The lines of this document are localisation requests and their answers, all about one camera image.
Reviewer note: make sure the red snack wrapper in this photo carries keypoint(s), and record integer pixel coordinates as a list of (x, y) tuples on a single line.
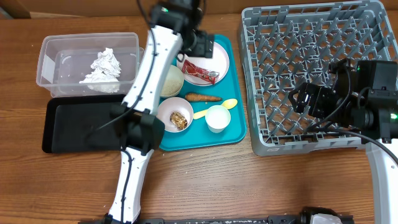
[(208, 76)]

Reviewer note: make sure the teal serving tray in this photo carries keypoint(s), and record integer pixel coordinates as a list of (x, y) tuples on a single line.
[(198, 134)]

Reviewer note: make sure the white tissue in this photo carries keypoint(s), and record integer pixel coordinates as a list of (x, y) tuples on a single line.
[(105, 73)]

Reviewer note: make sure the pale green cup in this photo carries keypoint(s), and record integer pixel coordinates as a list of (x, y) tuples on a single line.
[(217, 118)]

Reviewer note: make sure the pale green bowl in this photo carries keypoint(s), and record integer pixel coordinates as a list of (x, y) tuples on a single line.
[(173, 83)]

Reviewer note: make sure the clear plastic bin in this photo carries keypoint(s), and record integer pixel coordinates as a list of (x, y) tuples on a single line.
[(66, 60)]

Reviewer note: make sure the orange carrot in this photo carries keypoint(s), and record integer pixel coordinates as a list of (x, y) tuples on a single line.
[(195, 97)]

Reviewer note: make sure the pink bowl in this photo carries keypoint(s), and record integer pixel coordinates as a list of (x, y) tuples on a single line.
[(174, 104)]

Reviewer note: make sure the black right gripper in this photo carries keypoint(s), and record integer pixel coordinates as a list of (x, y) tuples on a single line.
[(319, 96)]

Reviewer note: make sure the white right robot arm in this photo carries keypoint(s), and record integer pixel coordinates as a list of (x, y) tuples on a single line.
[(362, 102)]

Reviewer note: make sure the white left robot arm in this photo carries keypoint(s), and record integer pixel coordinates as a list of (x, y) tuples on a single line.
[(173, 30)]

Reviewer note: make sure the yellow plastic spoon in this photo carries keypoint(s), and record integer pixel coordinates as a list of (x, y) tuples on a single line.
[(228, 104)]

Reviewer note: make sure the pink plate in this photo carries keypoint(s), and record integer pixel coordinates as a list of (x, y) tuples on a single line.
[(218, 63)]

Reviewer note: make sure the black tray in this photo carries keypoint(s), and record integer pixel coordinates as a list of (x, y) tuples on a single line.
[(71, 124)]

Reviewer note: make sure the brown food scrap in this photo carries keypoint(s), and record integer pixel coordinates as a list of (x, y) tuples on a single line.
[(178, 120)]

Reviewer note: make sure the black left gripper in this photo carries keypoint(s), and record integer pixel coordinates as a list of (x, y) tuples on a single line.
[(203, 46)]

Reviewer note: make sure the grey dish rack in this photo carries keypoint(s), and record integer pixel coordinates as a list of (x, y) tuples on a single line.
[(282, 47)]

